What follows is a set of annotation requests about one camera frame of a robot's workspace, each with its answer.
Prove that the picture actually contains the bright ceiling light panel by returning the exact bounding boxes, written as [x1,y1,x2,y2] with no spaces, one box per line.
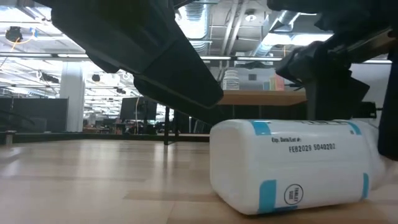
[262,32,333,47]

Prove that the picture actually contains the silver ventilation duct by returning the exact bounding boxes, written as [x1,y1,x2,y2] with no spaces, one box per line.
[175,2,213,55]
[251,11,301,57]

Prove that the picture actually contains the grey office chair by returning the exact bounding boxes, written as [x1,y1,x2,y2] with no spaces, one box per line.
[193,119,206,134]

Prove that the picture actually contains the dark office partition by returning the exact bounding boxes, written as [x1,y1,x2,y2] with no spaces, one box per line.
[0,96,69,135]

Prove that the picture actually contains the white building column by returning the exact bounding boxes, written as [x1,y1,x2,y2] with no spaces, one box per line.
[59,60,86,133]

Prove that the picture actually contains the black aluminium table frame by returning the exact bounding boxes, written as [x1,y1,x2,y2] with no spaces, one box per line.
[0,132,211,144]

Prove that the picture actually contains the black computer monitor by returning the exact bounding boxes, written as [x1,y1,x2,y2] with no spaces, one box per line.
[360,101,377,119]
[119,96,159,121]

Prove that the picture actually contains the small grey post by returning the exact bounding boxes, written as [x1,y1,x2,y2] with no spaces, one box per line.
[4,129,17,146]

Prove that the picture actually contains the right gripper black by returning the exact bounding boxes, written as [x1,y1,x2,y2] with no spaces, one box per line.
[267,0,398,121]

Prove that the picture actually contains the black beam with light strips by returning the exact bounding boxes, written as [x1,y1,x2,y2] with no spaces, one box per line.
[0,52,284,63]

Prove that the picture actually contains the black ceiling camera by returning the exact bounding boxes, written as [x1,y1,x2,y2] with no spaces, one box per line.
[4,26,24,43]

